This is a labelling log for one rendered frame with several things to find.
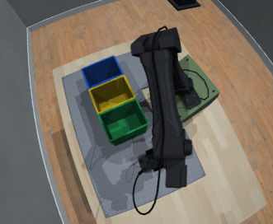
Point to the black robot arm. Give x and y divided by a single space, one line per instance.
161 72

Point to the yellow open bin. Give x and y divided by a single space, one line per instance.
111 93

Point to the blue bin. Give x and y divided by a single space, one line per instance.
101 72

